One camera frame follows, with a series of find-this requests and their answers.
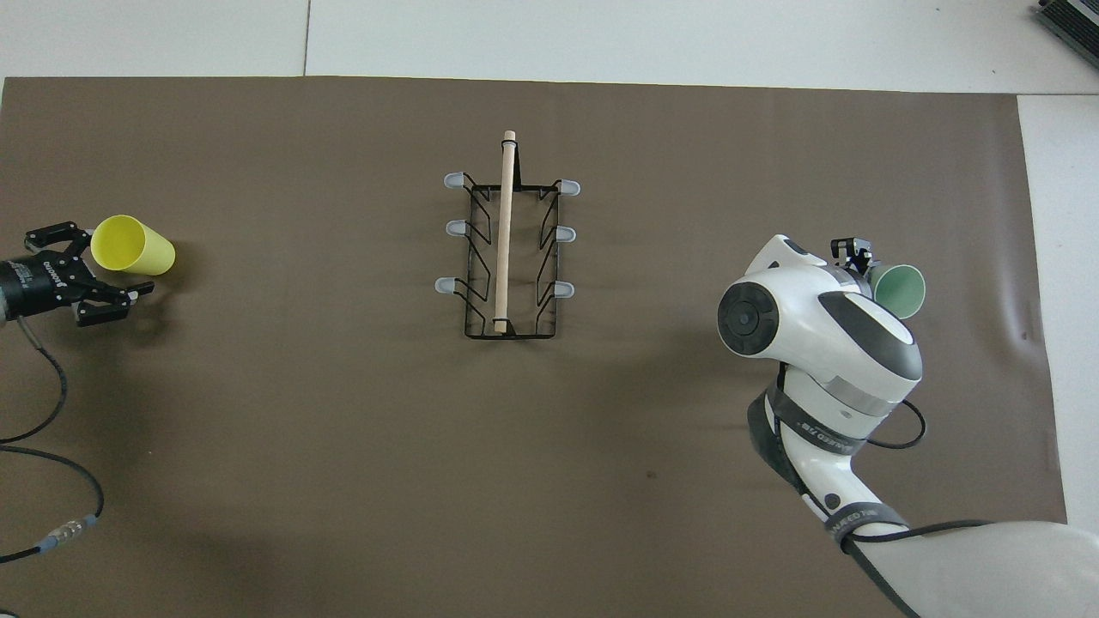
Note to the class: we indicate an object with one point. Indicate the dark ridged metal device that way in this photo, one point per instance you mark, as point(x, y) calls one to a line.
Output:
point(1073, 21)

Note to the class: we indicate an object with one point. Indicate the brown table mat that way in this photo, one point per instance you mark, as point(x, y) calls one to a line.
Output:
point(343, 429)

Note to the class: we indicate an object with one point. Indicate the pale green plastic cup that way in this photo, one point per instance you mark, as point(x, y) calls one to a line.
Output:
point(901, 292)

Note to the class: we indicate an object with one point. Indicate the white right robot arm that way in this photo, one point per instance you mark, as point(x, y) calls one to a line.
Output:
point(824, 343)

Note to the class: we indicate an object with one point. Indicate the yellow plastic cup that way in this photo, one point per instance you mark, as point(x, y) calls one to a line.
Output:
point(142, 253)

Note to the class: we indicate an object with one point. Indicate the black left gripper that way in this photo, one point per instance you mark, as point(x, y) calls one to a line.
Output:
point(34, 287)

